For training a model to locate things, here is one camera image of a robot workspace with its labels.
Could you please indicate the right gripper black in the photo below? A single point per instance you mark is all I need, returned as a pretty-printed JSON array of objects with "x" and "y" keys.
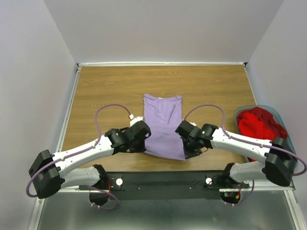
[{"x": 188, "y": 153}]

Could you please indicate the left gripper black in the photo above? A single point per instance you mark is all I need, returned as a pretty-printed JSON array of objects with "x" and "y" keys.
[{"x": 141, "y": 149}]

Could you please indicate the purple t shirt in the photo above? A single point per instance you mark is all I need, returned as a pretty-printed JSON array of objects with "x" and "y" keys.
[{"x": 163, "y": 116}]

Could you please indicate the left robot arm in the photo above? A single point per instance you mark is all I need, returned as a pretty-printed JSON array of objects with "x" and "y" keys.
[{"x": 51, "y": 172}]

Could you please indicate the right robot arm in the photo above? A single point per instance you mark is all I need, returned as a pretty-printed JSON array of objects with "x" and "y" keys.
[{"x": 273, "y": 159}]

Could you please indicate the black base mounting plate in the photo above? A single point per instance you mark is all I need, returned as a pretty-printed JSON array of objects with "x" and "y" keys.
[{"x": 171, "y": 185}]

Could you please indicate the dark red t shirt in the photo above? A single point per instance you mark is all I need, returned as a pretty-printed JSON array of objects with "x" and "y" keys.
[{"x": 273, "y": 122}]

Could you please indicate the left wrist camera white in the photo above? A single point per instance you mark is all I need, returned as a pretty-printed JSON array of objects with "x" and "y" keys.
[{"x": 135, "y": 119}]

